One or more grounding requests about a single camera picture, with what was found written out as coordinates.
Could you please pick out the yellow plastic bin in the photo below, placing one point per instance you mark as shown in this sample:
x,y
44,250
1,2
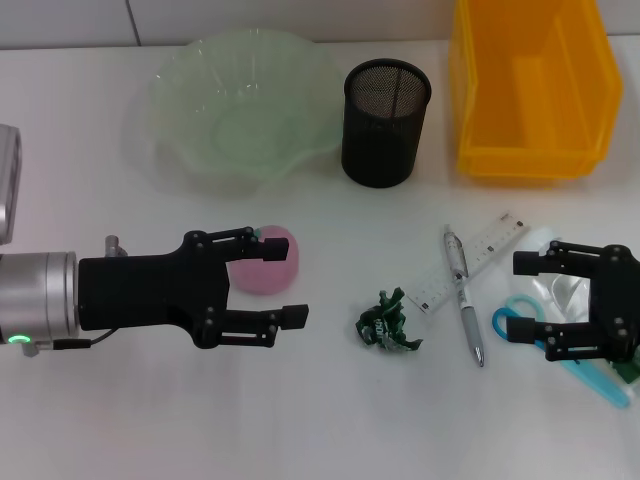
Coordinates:
x,y
530,100

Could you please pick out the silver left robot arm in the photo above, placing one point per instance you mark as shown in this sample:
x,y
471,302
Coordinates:
x,y
40,295

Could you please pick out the pink peach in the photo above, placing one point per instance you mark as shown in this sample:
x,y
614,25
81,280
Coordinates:
x,y
270,277

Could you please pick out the clear green label water bottle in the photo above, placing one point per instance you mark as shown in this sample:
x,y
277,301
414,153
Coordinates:
x,y
562,292

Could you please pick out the black mesh pen holder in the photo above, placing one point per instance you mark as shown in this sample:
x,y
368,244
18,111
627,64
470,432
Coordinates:
x,y
382,135

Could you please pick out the green glass fruit bowl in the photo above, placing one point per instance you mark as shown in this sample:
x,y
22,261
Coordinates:
x,y
240,115

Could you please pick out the green plastic wrapper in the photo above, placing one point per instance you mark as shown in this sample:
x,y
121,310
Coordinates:
x,y
382,322

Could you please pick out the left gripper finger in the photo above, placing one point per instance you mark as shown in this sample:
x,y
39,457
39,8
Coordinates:
x,y
295,317
275,249

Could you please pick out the grey white ballpoint pen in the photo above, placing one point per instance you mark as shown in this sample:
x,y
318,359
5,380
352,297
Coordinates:
x,y
470,320

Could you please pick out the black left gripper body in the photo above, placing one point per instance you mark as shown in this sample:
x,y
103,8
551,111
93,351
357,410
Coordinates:
x,y
130,290

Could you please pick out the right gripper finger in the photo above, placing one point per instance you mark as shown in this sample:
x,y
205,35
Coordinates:
x,y
522,330
527,263

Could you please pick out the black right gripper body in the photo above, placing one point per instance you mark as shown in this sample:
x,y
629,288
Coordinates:
x,y
620,290

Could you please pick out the clear plastic ruler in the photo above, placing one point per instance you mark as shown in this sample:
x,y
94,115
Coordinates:
x,y
435,295

